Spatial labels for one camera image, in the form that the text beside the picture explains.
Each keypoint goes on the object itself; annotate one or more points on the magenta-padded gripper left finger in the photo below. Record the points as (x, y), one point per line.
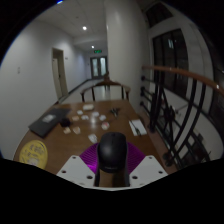
(75, 168)

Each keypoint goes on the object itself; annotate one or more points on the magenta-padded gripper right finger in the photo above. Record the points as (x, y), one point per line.
(148, 168)

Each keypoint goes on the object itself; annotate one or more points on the black computer mouse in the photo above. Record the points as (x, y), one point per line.
(112, 151)

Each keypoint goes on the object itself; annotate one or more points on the small tan card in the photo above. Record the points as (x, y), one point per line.
(77, 130)
(67, 130)

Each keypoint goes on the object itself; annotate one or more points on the dark pen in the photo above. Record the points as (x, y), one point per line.
(134, 127)

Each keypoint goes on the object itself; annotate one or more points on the small black object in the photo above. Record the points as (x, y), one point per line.
(65, 122)

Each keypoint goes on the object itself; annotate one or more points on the small white card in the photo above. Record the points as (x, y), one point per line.
(102, 117)
(85, 117)

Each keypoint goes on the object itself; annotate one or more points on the pinkish card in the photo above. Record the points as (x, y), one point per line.
(105, 126)

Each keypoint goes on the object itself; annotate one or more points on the dark grey closed laptop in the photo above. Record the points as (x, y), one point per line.
(48, 121)

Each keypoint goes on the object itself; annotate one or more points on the black railing with wooden handrail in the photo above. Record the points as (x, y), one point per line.
(173, 113)

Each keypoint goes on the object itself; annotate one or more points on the beige flat box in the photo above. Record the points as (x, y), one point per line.
(88, 107)

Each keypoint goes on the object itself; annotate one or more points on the wooden chair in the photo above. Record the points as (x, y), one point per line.
(105, 85)

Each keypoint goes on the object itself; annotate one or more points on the beige door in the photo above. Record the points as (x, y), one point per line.
(60, 73)

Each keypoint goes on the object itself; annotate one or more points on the glass double door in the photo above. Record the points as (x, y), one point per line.
(99, 66)

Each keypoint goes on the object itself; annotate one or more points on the dark framed window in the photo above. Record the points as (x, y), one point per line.
(170, 63)

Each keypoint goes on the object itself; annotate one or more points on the green exit sign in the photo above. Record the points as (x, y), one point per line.
(97, 51)

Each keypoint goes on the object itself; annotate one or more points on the round ceiling light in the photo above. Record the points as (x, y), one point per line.
(92, 47)
(84, 28)

